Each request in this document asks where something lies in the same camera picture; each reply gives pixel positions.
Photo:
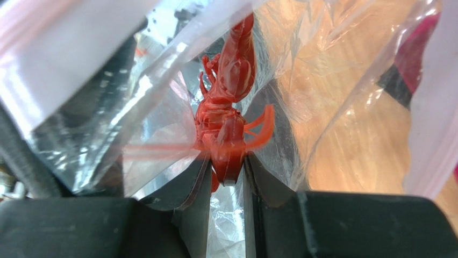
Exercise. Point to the dark red folded cloth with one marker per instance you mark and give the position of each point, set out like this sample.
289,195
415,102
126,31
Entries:
409,58

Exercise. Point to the red toy lobster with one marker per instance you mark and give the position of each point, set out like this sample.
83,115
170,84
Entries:
221,130

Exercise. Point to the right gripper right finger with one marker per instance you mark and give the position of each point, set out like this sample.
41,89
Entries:
280,222

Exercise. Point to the clear zip top bag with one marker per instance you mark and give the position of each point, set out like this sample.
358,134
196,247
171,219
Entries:
81,80

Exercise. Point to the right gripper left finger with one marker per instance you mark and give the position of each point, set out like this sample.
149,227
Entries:
170,222

